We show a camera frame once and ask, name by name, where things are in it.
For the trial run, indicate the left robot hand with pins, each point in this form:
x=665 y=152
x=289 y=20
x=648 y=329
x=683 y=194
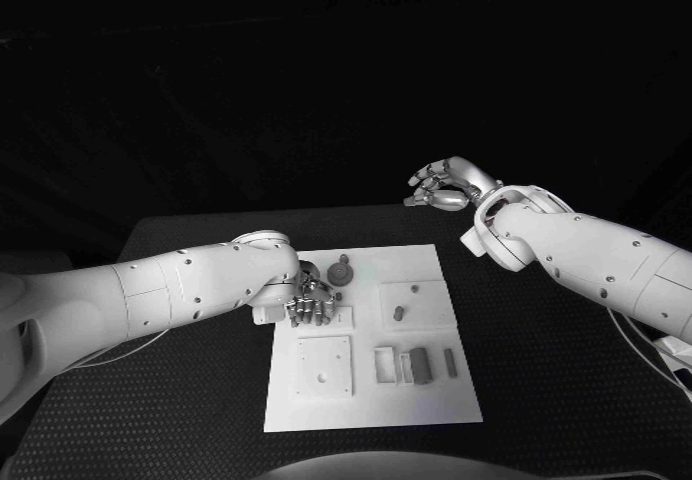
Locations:
x=311 y=300

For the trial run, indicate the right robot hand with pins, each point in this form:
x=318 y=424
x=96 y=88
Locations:
x=459 y=180

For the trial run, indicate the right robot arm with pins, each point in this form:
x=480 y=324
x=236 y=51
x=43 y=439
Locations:
x=585 y=258

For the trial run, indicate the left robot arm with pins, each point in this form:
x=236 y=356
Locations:
x=162 y=292

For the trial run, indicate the white task board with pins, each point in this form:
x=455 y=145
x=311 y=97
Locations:
x=373 y=356

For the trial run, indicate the grey gear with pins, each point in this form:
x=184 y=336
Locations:
x=341 y=272

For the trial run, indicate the grey oblong plug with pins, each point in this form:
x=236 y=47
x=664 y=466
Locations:
x=399 y=313

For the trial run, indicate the thin grey long cylinder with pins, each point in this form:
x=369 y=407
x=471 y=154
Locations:
x=451 y=362

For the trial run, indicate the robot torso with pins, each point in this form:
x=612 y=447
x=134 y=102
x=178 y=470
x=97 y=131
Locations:
x=379 y=467

